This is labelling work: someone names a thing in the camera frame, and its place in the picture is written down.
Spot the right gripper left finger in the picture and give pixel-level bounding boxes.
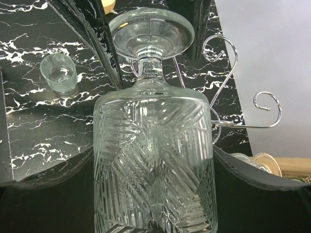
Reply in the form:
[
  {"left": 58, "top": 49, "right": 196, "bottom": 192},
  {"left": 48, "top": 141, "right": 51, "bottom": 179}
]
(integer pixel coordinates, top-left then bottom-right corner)
[{"left": 0, "top": 148, "right": 95, "bottom": 233}]

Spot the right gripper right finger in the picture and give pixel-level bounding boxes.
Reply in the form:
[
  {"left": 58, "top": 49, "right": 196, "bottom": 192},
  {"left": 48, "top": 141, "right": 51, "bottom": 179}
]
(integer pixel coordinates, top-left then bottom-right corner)
[{"left": 213, "top": 146, "right": 311, "bottom": 233}]

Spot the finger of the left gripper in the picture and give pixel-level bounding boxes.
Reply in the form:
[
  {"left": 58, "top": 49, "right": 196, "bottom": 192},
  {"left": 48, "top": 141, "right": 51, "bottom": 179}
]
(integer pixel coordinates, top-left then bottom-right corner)
[
  {"left": 47, "top": 0, "right": 121, "bottom": 89},
  {"left": 167, "top": 0, "right": 211, "bottom": 62}
]

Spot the chrome wine glass rack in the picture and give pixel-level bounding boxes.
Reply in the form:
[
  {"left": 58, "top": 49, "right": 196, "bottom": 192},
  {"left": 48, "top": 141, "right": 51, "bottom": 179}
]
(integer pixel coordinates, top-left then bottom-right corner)
[{"left": 128, "top": 35, "right": 282, "bottom": 146}]

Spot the yellow round sponge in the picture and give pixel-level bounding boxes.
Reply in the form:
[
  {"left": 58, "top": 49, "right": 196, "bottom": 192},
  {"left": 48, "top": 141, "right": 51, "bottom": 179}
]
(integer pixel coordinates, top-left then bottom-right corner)
[{"left": 101, "top": 0, "right": 116, "bottom": 15}]

